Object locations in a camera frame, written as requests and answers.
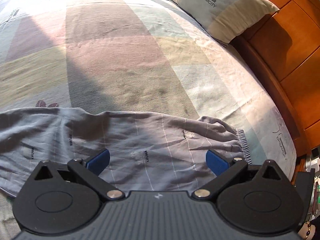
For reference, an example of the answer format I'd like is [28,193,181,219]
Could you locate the person's right forearm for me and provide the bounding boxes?
[297,222,314,240]

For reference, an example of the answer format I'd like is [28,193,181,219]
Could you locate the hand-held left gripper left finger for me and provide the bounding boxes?
[34,149,125,200]

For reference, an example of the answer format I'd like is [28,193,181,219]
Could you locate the wooden headboard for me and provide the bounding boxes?
[230,0,320,155]

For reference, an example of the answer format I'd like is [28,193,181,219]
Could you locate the patchwork bed sheet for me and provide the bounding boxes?
[0,0,298,240]

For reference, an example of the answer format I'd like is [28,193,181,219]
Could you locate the large printed pillow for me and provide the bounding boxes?
[142,0,280,44]

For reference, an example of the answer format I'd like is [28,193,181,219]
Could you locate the grey pants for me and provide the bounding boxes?
[0,107,252,198]

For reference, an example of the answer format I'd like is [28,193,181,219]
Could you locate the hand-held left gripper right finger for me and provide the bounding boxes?
[194,150,283,200]

